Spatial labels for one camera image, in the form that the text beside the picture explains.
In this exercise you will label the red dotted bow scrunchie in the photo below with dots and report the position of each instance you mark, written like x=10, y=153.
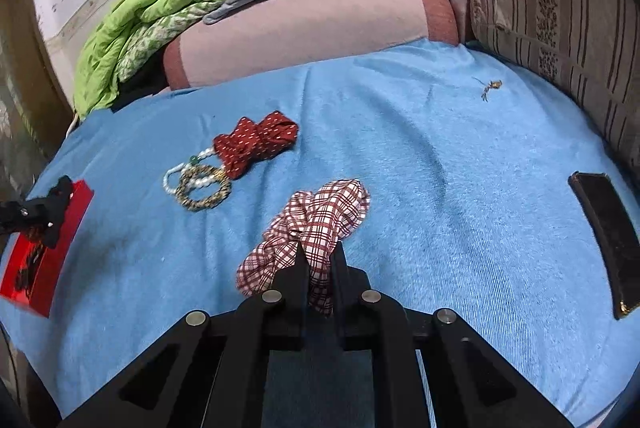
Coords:
x=255, y=142

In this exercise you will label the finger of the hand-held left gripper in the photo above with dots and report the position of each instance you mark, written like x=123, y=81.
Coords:
x=20, y=214

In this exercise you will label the pink cushion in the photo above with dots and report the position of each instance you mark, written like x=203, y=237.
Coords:
x=310, y=37

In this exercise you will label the red plaid scrunchie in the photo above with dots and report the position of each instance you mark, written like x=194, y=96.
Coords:
x=325, y=223

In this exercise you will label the blue blanket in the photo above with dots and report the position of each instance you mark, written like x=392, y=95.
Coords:
x=450, y=188

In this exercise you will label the black cloth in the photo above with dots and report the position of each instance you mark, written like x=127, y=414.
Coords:
x=145, y=82

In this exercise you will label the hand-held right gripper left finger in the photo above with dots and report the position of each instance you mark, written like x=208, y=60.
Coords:
x=292, y=290

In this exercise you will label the striped floral cushion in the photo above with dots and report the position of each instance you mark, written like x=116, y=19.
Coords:
x=560, y=7

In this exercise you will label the green quilt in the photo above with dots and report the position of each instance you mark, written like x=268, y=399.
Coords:
x=135, y=32

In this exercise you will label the black phone case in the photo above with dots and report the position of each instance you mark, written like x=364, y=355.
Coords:
x=605, y=243

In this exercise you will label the wooden glass door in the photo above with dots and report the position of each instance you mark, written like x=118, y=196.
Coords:
x=25, y=107

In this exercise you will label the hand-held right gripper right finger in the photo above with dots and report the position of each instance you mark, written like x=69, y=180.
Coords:
x=345, y=290

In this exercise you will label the red cardboard box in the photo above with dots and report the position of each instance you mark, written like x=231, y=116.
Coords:
x=65, y=253

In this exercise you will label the black ruffled scrunchie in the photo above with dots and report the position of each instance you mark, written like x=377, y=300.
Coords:
x=57, y=208

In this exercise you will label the leopard print scrunchie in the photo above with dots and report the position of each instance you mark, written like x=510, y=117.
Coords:
x=200, y=200

